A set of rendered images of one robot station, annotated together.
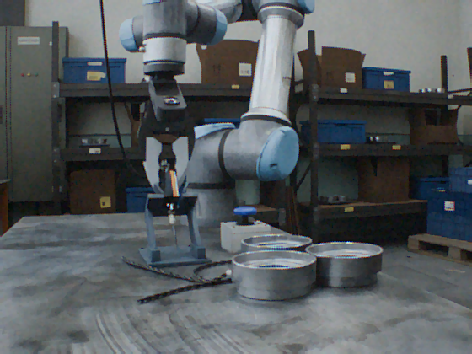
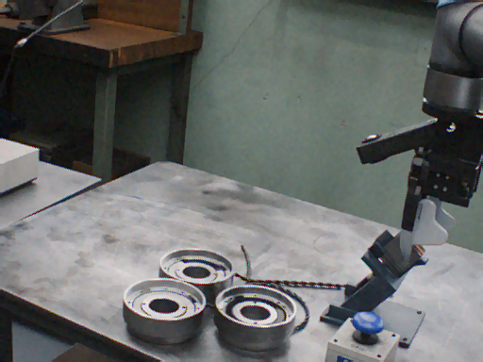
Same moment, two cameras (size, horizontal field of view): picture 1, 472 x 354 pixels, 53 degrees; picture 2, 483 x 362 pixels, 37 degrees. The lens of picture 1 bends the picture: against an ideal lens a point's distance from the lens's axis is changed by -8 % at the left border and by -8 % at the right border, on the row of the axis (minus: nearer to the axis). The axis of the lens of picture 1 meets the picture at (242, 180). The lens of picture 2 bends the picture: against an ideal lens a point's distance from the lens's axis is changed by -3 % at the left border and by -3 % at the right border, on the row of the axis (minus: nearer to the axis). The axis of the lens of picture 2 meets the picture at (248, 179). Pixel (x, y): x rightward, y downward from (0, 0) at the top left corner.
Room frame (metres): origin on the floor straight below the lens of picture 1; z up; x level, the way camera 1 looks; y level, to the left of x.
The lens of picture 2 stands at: (1.28, -0.69, 1.32)
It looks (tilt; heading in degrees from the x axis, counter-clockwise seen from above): 20 degrees down; 132
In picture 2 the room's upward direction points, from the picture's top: 7 degrees clockwise
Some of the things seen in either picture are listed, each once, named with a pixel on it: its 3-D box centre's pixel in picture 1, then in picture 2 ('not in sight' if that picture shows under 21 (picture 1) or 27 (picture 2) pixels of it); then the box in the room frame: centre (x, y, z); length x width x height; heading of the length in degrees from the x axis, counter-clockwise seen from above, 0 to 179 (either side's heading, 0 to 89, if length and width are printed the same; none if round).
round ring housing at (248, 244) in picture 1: (276, 254); (254, 318); (0.75, -0.05, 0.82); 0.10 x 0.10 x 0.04
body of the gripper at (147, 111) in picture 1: (163, 101); (447, 152); (0.88, 0.13, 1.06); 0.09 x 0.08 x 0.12; 19
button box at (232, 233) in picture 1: (244, 235); (366, 353); (0.89, 0.00, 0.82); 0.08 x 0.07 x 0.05; 16
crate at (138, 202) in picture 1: (156, 198); not in sight; (4.28, 0.73, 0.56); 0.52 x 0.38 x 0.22; 103
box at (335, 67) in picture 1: (331, 71); not in sight; (4.72, -0.84, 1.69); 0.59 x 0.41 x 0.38; 111
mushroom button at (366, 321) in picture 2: (244, 221); (365, 335); (0.89, 0.00, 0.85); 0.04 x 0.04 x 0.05
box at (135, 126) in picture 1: (153, 123); not in sight; (4.26, 0.74, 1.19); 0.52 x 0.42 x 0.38; 106
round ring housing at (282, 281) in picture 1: (273, 274); (195, 277); (0.62, -0.04, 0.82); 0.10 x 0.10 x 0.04
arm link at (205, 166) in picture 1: (212, 152); not in sight; (1.22, 0.07, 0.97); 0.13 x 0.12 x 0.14; 59
